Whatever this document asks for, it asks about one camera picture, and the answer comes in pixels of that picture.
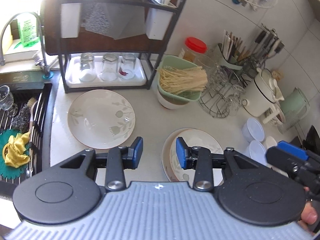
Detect black wire stand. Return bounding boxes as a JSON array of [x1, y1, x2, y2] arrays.
[[235, 62, 258, 88]]

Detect white drip tray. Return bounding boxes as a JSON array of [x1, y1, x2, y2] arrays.
[[65, 55, 148, 88]]

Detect ribbed glass mug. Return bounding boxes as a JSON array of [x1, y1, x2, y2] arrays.
[[277, 120, 306, 134]]

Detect clear glass mug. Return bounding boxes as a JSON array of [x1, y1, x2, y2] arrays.
[[0, 85, 19, 117]]

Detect grey rimmed white plate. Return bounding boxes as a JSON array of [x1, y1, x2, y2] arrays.
[[161, 127, 224, 183]]

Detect red lidded plastic jar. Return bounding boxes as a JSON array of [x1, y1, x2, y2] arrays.
[[179, 37, 208, 63]]

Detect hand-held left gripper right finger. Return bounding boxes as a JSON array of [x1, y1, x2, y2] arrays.
[[175, 137, 260, 191]]

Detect green flower shaped mat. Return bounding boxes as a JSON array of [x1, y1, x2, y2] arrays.
[[0, 127, 33, 180]]

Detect floral white saucepan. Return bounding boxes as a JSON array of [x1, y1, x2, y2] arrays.
[[262, 104, 287, 126]]

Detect large leaf pattern plate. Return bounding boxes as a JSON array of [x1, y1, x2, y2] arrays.
[[67, 89, 137, 149]]

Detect black metal dish rack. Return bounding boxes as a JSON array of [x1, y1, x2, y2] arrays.
[[41, 0, 188, 94]]

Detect hanging kitchen utensils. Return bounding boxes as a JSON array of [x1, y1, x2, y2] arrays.
[[254, 24, 285, 61]]

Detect metal kitchen faucet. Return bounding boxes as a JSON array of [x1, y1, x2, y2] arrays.
[[0, 12, 54, 80]]

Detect black kitchen sink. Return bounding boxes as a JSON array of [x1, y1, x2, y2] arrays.
[[0, 70, 59, 200]]

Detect yellow dish cloth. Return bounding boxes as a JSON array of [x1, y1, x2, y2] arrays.
[[2, 132, 32, 168]]

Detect green strainer basket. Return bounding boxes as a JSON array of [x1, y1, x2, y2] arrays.
[[157, 55, 209, 103]]

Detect white mixing bowl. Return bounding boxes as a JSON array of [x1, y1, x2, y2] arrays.
[[156, 89, 200, 110]]

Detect grey cutting board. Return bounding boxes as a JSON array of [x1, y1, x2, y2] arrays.
[[80, 0, 151, 40]]

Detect metal sink drain rack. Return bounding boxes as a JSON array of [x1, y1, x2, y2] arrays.
[[0, 92, 50, 181]]

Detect clear drinking glass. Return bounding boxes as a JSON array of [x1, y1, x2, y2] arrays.
[[119, 53, 137, 79], [79, 52, 97, 82], [99, 52, 119, 82]]

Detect white enamel pot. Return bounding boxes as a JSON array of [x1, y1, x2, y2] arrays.
[[241, 67, 284, 117]]

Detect bundle of chopsticks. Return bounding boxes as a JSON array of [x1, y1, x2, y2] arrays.
[[222, 30, 253, 61]]

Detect steel wool scrubber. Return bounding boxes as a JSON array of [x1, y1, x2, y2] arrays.
[[10, 104, 32, 133]]

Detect bundle of dry noodles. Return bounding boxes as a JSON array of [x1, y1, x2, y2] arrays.
[[159, 66, 208, 95]]

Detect wooden handled dish brush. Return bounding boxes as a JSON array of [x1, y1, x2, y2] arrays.
[[26, 100, 39, 178]]

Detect green electric kettle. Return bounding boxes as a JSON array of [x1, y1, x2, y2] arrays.
[[279, 87, 310, 124]]

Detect tall textured glass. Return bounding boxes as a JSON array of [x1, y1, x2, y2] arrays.
[[197, 55, 218, 81]]

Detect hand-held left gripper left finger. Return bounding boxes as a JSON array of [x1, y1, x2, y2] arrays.
[[60, 137, 144, 191]]

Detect green detergent bottle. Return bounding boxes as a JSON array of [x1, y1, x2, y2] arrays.
[[16, 12, 42, 48]]

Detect small leaf pattern plate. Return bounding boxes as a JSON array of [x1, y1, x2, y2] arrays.
[[169, 129, 224, 182]]

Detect metal wire cup rack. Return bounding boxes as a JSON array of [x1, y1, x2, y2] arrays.
[[199, 62, 247, 119]]

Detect white utensil holder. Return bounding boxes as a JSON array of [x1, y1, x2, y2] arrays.
[[61, 0, 82, 39], [145, 0, 174, 40]]

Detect white pot lid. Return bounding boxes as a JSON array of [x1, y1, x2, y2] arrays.
[[256, 67, 284, 101]]

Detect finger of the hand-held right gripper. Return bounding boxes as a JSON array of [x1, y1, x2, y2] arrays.
[[265, 141, 320, 182]]

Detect person's right hand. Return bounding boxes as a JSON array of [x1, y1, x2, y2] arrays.
[[300, 200, 320, 230]]

